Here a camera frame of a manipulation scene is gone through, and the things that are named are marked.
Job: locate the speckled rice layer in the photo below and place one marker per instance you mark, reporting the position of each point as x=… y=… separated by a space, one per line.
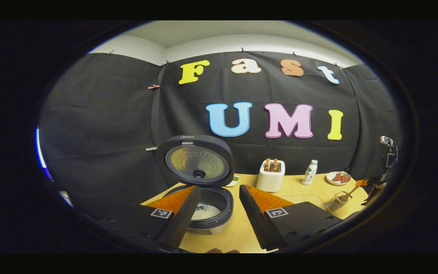
x=207 y=212

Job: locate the white round plate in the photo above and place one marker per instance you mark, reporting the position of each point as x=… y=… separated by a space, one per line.
x=329 y=179

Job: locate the computer monitor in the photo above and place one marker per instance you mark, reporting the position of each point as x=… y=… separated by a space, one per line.
x=41 y=152

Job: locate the red sausage piece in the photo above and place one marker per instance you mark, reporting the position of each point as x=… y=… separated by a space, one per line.
x=337 y=177
x=345 y=178

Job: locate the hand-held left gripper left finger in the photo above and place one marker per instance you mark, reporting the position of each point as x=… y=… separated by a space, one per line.
x=181 y=217

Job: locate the black backdrop cloth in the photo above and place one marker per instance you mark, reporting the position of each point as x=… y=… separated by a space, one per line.
x=101 y=114

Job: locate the white toaster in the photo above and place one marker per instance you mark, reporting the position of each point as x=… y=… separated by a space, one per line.
x=270 y=182

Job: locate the wooden spoon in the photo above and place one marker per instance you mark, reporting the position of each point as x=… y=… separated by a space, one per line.
x=350 y=193

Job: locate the toasted bread slice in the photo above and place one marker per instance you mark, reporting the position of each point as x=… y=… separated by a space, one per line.
x=267 y=164
x=275 y=164

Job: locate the white drink bottle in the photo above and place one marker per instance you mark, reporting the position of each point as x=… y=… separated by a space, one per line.
x=309 y=173

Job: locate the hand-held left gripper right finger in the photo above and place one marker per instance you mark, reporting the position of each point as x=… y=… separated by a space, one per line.
x=257 y=217

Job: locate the white divided grain dish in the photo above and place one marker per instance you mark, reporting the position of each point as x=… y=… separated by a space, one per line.
x=233 y=180

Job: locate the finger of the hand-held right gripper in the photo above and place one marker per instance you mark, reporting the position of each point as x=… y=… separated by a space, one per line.
x=362 y=182

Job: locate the dark blue rice cooker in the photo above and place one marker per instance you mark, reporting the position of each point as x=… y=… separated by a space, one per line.
x=196 y=142

